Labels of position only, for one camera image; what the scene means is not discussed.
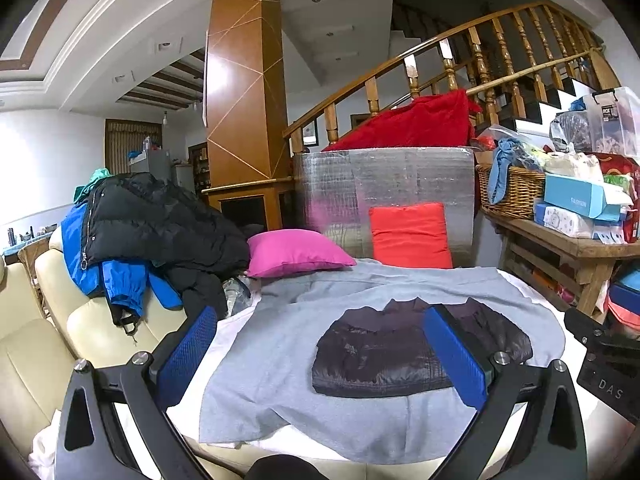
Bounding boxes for dark speckled plastic bag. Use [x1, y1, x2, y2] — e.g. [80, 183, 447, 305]
[550, 110, 593, 153]

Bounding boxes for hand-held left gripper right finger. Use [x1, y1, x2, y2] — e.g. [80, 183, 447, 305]
[422, 304, 589, 480]

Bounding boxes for blue folded cloth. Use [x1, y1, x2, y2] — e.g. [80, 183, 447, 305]
[610, 280, 640, 306]

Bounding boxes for wooden pillar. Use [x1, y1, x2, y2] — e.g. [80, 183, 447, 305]
[202, 0, 296, 231]

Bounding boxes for cream leather sofa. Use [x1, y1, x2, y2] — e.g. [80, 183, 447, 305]
[0, 232, 211, 480]

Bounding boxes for black puffer coat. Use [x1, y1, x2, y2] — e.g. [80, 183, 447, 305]
[82, 172, 251, 321]

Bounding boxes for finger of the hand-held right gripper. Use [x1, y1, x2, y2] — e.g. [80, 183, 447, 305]
[564, 307, 610, 347]

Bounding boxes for light blue cardboard box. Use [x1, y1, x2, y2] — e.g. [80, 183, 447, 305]
[542, 172, 633, 223]

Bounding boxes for brown curtain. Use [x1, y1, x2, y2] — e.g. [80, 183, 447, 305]
[105, 119, 163, 176]

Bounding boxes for wooden bench table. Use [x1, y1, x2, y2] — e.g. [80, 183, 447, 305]
[482, 205, 640, 318]

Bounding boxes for green garment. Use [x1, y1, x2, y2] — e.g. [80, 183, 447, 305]
[75, 169, 113, 203]

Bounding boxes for magenta pillow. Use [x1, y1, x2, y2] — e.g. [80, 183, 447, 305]
[246, 229, 357, 279]

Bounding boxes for silver foil-wrapped panel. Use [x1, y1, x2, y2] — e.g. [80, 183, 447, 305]
[292, 146, 476, 267]

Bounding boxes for dark quilted jacket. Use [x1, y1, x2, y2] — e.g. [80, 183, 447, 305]
[311, 297, 533, 398]

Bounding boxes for orange-red cushion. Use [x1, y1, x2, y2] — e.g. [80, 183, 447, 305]
[369, 203, 454, 270]

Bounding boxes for blue jacket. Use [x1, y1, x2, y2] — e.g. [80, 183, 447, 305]
[61, 202, 183, 321]

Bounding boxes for red velvet blanket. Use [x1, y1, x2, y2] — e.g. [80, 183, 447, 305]
[322, 89, 483, 152]

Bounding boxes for white patterned tissue pack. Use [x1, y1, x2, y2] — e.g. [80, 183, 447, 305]
[532, 199, 626, 241]

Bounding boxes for clear plastic storage box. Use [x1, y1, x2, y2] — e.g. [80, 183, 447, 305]
[582, 87, 640, 158]

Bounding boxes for grey blanket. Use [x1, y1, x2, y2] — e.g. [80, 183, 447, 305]
[199, 258, 566, 466]

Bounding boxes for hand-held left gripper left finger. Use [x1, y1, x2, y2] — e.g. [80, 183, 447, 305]
[54, 306, 219, 480]

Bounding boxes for wooden stair railing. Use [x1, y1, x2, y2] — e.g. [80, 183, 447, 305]
[282, 2, 621, 156]

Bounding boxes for red gift bag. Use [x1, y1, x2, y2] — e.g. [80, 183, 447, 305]
[595, 152, 640, 243]

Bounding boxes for grey refrigerator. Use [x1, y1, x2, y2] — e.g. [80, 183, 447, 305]
[129, 149, 173, 186]

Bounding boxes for wicker basket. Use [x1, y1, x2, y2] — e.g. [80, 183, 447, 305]
[475, 162, 548, 221]

